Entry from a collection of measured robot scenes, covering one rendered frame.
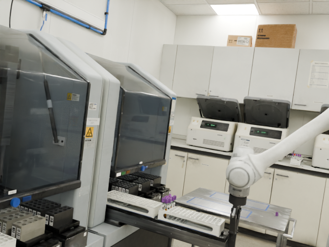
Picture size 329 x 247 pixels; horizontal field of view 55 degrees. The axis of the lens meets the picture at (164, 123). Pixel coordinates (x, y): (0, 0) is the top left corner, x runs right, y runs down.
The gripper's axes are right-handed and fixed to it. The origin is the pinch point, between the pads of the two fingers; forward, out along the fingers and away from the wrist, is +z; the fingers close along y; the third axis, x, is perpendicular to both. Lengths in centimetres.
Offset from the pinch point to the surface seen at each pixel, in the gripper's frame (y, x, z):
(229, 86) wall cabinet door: -258, -72, -90
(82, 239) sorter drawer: 37, -52, 2
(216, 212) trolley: -25.9, -14.6, -2.1
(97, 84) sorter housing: 26, -61, -61
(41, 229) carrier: 52, -60, -5
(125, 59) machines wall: -168, -171, -103
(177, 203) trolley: -26.5, -36.8, -1.4
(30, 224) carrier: 57, -60, -8
